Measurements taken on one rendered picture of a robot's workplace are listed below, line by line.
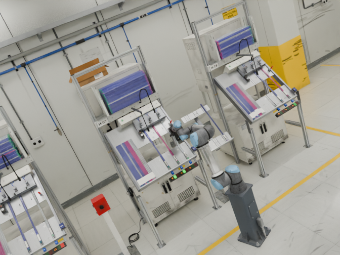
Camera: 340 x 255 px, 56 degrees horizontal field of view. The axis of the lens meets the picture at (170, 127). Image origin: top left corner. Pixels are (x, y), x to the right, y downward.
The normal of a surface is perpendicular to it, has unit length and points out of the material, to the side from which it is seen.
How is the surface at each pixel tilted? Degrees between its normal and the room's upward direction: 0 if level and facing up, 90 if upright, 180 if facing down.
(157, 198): 90
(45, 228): 47
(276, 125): 90
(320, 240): 0
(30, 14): 90
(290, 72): 90
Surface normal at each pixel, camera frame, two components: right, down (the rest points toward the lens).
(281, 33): 0.43, 0.19
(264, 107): 0.06, -0.48
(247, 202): 0.69, 0.03
